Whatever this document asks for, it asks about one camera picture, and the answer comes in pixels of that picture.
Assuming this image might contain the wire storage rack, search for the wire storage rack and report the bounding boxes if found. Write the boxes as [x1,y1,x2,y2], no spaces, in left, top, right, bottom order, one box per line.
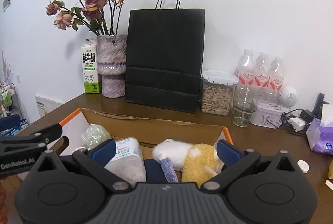
[0,83,22,119]

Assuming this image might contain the milk carton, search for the milk carton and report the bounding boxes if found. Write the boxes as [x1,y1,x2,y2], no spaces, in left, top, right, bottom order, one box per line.
[81,38,101,94]

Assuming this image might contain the purple knitted cloth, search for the purple knitted cloth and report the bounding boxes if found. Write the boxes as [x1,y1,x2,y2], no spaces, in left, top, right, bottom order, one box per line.
[158,157,179,183]

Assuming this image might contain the water bottle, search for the water bottle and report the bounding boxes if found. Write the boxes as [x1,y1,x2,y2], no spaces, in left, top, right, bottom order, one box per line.
[253,52,270,88]
[267,57,285,102]
[235,49,255,86]

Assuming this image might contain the navy blue pouch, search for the navy blue pouch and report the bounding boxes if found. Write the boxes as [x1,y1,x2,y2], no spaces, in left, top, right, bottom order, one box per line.
[144,159,168,184]

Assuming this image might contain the white round speaker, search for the white round speaker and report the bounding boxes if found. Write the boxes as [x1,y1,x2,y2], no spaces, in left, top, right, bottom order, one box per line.
[279,86,298,108]

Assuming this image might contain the white box on floor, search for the white box on floor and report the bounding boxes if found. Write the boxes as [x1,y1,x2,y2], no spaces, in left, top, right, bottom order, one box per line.
[35,95,63,117]

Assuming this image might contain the water bottle middle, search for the water bottle middle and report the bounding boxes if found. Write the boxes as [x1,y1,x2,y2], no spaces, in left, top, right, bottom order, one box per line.
[253,52,270,88]

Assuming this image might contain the red cardboard box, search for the red cardboard box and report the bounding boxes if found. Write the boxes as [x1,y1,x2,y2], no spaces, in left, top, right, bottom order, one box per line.
[48,108,235,183]

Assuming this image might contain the yellow mug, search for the yellow mug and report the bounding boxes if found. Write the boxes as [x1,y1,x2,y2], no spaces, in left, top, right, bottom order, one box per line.
[328,160,333,180]

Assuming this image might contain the iridescent ball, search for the iridescent ball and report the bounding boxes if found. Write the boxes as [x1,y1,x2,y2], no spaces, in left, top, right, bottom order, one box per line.
[80,124,112,150]

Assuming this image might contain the purple ceramic vase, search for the purple ceramic vase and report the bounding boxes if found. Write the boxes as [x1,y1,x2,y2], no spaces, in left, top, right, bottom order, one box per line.
[97,35,128,98]

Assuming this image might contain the yellow white plush toy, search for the yellow white plush toy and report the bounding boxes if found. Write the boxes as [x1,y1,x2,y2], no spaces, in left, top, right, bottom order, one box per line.
[152,139,224,187]

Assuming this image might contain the white charger with cables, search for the white charger with cables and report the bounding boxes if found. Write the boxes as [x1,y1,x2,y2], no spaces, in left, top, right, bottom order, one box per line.
[281,109,315,137]

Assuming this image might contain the cotton pad plastic container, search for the cotton pad plastic container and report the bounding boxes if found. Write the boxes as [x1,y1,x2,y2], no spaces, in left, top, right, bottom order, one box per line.
[104,137,146,187]

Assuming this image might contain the small white lid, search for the small white lid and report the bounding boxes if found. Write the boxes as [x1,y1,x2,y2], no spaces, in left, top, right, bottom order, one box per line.
[297,160,310,174]

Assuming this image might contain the water bottle right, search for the water bottle right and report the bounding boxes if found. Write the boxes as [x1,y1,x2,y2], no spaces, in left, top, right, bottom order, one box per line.
[267,57,285,102]

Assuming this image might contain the black paper bag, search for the black paper bag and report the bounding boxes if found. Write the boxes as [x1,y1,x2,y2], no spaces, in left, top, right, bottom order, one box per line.
[125,0,205,113]

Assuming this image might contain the clear seed container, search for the clear seed container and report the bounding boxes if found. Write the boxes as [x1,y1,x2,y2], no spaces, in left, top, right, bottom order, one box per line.
[201,70,238,116]

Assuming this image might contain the white tin box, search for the white tin box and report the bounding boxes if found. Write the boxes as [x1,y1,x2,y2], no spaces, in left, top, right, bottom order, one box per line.
[250,102,289,129]

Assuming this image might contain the water bottle left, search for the water bottle left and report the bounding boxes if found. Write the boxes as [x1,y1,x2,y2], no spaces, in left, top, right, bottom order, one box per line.
[235,49,255,86]

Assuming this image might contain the glass cup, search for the glass cup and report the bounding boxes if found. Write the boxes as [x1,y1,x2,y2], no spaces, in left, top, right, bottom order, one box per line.
[232,85,262,127]

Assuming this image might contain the purple tissue pack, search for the purple tissue pack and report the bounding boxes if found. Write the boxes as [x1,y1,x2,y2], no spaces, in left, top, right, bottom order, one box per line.
[306,104,333,155]

